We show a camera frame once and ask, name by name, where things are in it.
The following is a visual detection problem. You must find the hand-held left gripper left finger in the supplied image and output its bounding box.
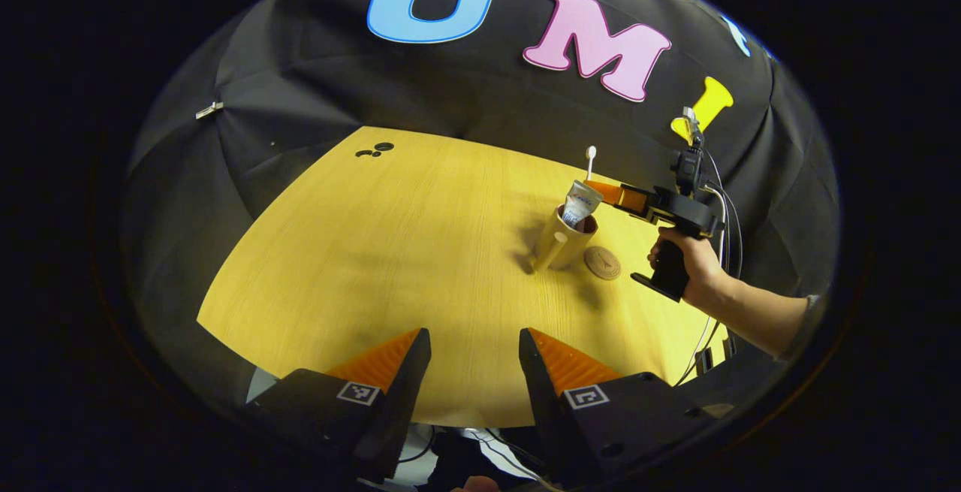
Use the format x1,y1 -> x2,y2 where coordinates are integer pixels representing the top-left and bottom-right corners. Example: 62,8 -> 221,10
240,327 -> 433,482

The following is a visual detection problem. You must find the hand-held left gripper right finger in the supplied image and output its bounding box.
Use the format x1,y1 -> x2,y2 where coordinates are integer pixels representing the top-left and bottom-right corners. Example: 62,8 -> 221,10
518,327 -> 734,490

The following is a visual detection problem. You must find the white toothpaste tube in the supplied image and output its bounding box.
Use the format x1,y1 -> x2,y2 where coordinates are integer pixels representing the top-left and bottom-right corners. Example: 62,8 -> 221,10
562,180 -> 604,231

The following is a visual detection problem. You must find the round brown coaster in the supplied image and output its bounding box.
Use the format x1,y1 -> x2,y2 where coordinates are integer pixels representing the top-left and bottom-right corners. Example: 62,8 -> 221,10
583,246 -> 622,281

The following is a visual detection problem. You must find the beige cup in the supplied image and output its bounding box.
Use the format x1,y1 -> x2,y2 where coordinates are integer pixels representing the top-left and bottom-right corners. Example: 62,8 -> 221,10
529,205 -> 599,273

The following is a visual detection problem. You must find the wooden desktop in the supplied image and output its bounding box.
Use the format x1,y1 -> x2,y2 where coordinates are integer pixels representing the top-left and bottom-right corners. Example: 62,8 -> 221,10
197,126 -> 733,429

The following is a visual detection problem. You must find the black backdrop cloth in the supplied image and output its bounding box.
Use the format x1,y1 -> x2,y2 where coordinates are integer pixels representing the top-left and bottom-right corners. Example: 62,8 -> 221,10
124,0 -> 842,403

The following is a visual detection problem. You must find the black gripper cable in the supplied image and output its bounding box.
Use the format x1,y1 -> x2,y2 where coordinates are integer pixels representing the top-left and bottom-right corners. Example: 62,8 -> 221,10
702,145 -> 746,282

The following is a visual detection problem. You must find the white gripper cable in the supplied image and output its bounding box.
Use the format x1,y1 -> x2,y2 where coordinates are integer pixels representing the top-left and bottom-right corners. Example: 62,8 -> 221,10
674,183 -> 731,388

